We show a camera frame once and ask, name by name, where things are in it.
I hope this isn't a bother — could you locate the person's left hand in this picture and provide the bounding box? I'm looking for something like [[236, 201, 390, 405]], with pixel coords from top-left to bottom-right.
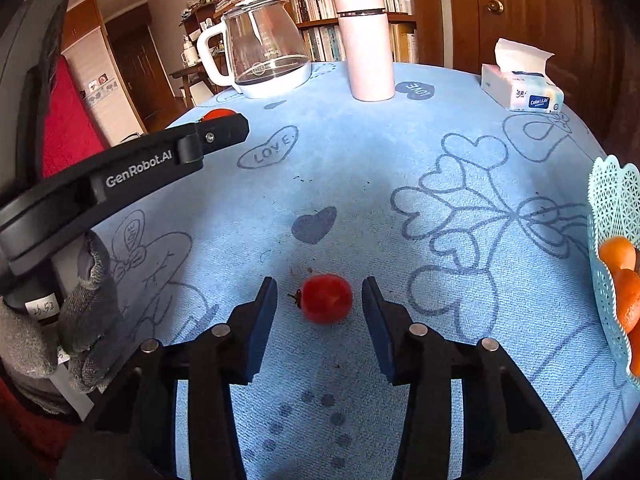
[[0, 230, 126, 396]]

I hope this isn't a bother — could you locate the teal lattice fruit basket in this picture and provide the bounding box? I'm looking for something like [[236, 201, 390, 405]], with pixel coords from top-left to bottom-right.
[[587, 156, 640, 381]]

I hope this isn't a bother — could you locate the short row of books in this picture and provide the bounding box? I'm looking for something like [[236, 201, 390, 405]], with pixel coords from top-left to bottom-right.
[[302, 22, 417, 63]]

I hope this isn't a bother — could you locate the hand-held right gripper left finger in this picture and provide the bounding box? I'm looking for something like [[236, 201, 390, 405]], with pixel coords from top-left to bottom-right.
[[57, 276, 278, 480]]

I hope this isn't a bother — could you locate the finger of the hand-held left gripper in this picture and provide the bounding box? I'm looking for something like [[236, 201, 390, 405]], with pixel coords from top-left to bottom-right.
[[179, 112, 250, 165]]

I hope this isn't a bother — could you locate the blue printed tablecloth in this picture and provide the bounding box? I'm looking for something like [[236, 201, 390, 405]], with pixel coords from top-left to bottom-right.
[[90, 60, 626, 480]]

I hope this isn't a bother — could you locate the brown wooden bookcase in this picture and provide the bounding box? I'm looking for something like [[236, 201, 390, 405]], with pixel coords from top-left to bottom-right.
[[215, 0, 443, 68]]

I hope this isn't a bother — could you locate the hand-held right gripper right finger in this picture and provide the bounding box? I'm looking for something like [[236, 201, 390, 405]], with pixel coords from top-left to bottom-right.
[[361, 276, 583, 480]]

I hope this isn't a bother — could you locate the red cloth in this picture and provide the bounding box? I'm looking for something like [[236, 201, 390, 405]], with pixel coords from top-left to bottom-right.
[[42, 55, 110, 177]]

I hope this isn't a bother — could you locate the glass kettle with white handle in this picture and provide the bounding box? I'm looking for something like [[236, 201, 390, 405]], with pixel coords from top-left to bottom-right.
[[196, 0, 312, 99]]

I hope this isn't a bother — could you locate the small wooden shelf unit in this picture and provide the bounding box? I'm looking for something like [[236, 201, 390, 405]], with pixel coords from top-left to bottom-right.
[[182, 2, 219, 61]]

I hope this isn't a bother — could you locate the brown panelled door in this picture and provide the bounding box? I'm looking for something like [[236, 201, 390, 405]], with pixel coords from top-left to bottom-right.
[[445, 0, 601, 76]]

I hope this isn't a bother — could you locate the small wooden desk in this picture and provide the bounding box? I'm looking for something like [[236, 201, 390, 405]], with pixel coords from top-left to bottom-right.
[[170, 62, 221, 108]]

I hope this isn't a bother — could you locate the white tissue pack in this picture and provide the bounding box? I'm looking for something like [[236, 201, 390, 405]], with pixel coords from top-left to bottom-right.
[[481, 38, 565, 112]]

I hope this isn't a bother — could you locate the pink thermos bottle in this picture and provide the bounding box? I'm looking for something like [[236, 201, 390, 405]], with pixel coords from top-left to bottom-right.
[[332, 0, 396, 102]]

